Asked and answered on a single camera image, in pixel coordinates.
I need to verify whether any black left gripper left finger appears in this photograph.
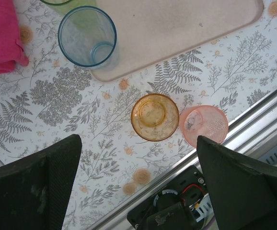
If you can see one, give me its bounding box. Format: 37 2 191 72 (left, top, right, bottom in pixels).
0 134 82 230

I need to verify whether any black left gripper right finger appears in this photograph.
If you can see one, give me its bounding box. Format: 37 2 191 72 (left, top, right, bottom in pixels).
196 135 277 230

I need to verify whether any textured light pink glass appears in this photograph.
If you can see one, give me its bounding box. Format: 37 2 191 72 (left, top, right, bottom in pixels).
179 104 230 147

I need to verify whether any short amber glass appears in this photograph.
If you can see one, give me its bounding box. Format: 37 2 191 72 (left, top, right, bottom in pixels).
130 93 180 142

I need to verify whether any blue glass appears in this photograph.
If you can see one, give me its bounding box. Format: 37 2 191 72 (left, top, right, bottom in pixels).
58 6 120 71

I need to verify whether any yellow-green glass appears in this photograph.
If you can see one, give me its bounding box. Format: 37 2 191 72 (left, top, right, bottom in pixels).
39 0 98 27

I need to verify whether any beige rectangular tray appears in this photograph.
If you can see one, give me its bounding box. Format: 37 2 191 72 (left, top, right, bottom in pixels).
90 0 265 83

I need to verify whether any floral patterned tablecloth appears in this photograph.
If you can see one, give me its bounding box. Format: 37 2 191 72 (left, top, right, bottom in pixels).
0 0 277 230

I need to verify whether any aluminium table rail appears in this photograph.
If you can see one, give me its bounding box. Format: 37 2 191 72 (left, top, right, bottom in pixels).
90 82 277 230

